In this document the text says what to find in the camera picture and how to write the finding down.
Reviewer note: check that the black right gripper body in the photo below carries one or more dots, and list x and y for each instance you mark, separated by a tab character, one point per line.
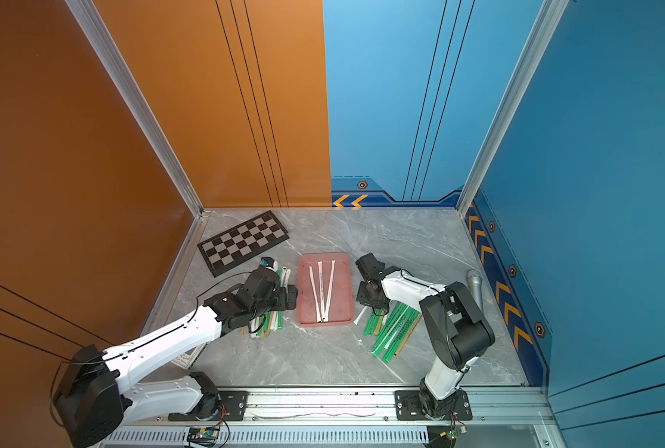
364	296

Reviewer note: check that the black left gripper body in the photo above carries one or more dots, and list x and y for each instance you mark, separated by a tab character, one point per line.
278	301

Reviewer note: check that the plain white straw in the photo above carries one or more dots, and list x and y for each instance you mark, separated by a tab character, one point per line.
328	296

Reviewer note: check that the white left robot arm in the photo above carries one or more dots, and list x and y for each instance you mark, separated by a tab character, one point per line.
104	389

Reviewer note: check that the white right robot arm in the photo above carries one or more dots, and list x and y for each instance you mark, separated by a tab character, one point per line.
457	328

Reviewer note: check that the pink translucent storage box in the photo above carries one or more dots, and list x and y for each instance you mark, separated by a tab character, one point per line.
342	309

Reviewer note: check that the green wrapped straw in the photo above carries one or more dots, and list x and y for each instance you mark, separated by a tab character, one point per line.
399	334
389	329

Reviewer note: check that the black white chessboard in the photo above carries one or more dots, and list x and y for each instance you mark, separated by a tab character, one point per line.
247	240

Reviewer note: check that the silver grey microphone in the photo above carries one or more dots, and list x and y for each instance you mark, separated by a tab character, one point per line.
475	282

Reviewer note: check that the green circuit board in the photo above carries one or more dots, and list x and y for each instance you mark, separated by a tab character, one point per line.
453	433
203	437

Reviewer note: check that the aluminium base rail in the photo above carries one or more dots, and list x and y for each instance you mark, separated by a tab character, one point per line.
356	416

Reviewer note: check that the aluminium corner post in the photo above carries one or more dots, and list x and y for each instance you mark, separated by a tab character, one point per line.
94	28
542	31

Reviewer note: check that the left aluminium corner post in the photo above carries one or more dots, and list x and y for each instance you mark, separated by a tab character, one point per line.
94	28

